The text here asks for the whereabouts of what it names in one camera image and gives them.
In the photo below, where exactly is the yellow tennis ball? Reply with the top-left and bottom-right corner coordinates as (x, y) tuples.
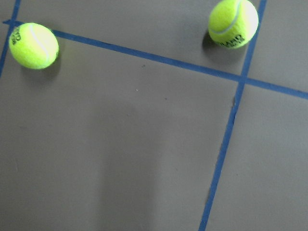
(208, 0), (259, 49)
(9, 23), (59, 70)

